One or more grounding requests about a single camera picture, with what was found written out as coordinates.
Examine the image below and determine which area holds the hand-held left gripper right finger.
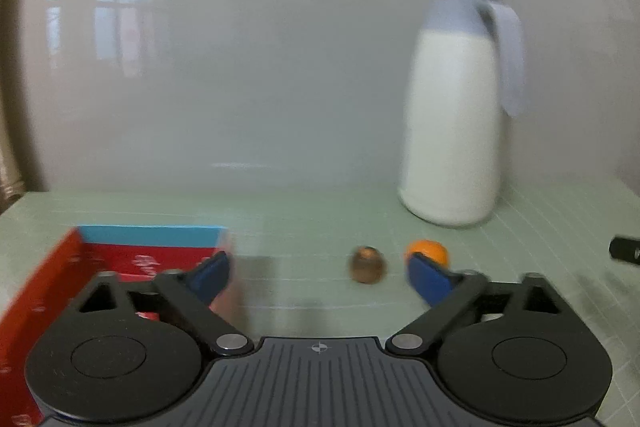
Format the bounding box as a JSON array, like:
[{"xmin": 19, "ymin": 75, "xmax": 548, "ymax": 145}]
[{"xmin": 385, "ymin": 252, "xmax": 571, "ymax": 358}]

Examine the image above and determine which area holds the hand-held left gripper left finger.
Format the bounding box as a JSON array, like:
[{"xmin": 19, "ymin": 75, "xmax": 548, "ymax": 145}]
[{"xmin": 67, "ymin": 250, "xmax": 256, "ymax": 358}]

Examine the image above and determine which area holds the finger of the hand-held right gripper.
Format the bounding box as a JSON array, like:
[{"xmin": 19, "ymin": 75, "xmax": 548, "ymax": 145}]
[{"xmin": 609, "ymin": 234, "xmax": 640, "ymax": 266}]

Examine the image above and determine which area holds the orange tangerine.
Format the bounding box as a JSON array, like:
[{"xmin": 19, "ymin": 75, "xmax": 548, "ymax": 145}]
[{"xmin": 405, "ymin": 239, "xmax": 449, "ymax": 269}]

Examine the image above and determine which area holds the brown kiwi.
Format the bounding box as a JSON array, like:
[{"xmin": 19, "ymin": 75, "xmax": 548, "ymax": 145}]
[{"xmin": 348, "ymin": 246, "xmax": 389, "ymax": 284}]

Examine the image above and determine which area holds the red box blue rim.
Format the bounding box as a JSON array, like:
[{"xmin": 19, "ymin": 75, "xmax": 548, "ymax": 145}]
[{"xmin": 0, "ymin": 224, "xmax": 237, "ymax": 427}]

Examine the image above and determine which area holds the green grid table cover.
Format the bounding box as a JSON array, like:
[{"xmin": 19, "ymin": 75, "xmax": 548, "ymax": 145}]
[{"xmin": 0, "ymin": 187, "xmax": 640, "ymax": 427}]

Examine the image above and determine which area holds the white thermos jug grey lid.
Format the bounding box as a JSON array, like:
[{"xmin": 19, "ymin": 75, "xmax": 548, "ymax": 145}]
[{"xmin": 397, "ymin": 0, "xmax": 527, "ymax": 228}]

